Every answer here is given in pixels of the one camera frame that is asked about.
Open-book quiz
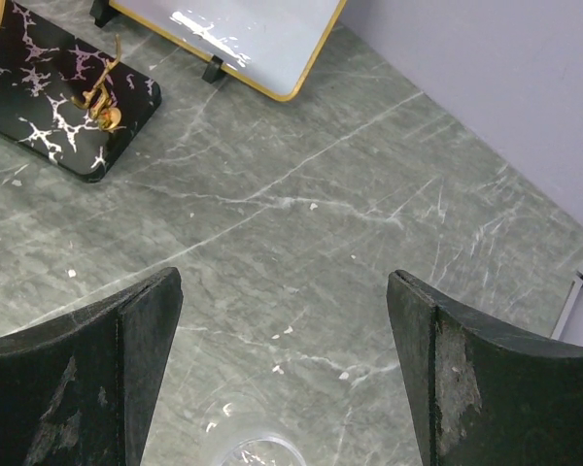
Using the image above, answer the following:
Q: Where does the gold wire wine glass rack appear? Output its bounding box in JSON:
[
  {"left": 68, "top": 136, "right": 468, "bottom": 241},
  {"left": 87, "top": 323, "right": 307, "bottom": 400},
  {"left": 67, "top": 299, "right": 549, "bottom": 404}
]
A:
[{"left": 0, "top": 0, "right": 163, "bottom": 184}]

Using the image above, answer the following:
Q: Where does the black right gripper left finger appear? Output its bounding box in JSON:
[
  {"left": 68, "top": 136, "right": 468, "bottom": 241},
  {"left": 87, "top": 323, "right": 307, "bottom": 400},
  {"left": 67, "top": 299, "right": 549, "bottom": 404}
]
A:
[{"left": 0, "top": 267, "right": 183, "bottom": 465}]

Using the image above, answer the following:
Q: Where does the clear tumbler glass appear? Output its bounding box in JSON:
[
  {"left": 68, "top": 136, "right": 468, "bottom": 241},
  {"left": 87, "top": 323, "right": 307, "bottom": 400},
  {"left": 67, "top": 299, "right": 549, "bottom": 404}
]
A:
[{"left": 198, "top": 392, "right": 306, "bottom": 465}]

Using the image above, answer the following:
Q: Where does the gold framed mirror tray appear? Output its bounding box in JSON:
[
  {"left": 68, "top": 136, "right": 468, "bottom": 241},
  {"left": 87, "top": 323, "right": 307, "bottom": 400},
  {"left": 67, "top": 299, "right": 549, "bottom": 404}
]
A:
[{"left": 90, "top": 0, "right": 346, "bottom": 102}]

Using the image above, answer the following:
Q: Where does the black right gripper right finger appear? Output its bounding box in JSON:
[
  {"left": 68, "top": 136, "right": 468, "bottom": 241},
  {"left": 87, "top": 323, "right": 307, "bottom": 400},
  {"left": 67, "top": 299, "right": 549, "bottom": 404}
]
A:
[{"left": 387, "top": 270, "right": 583, "bottom": 465}]

